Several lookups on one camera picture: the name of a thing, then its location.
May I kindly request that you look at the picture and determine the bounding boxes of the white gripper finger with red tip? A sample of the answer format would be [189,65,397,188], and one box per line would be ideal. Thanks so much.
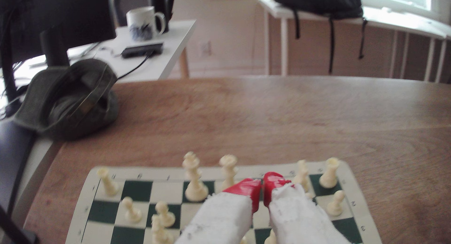
[263,172,353,244]
[174,178,262,244]

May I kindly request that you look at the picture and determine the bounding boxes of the white chess knight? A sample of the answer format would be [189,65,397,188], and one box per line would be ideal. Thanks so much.
[151,215,174,244]
[292,159,311,193]

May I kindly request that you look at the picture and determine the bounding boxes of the white chess king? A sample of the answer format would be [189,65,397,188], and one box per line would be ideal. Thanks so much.
[182,151,209,202]

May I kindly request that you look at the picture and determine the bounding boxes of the white chess queen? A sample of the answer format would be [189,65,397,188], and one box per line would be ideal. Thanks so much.
[219,154,239,192]

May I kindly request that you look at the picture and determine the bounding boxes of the white chess rook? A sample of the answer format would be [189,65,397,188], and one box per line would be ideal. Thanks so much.
[97,166,120,197]
[319,157,340,189]

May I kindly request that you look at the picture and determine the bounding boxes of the green white chess board mat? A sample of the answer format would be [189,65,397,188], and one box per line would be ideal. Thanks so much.
[65,161,383,244]

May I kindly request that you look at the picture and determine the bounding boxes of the white desk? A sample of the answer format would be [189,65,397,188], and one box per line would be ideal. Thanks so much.
[14,19,197,84]

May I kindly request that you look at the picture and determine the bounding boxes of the black flat hub device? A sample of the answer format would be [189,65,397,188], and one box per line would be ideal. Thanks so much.
[121,42,164,59]

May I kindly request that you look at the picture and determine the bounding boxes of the olive bucket hat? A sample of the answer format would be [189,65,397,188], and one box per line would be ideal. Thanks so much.
[13,59,119,142]

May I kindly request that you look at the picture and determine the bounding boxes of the white mug blue print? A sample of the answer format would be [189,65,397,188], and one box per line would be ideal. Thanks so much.
[126,6,167,42]

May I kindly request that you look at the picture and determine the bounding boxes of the black backpack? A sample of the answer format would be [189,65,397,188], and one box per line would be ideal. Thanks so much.
[274,0,369,75]

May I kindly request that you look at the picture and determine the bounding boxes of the white side table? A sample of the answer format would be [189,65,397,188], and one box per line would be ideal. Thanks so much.
[259,0,451,83]

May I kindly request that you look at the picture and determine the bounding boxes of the black upright desk object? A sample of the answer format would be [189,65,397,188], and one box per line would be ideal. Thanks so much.
[148,0,177,32]

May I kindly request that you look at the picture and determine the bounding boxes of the black computer monitor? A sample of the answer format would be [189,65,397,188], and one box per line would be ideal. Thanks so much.
[0,0,117,69]

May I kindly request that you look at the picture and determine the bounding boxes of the thin black hub cable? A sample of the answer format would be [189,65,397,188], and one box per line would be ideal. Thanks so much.
[116,52,153,79]

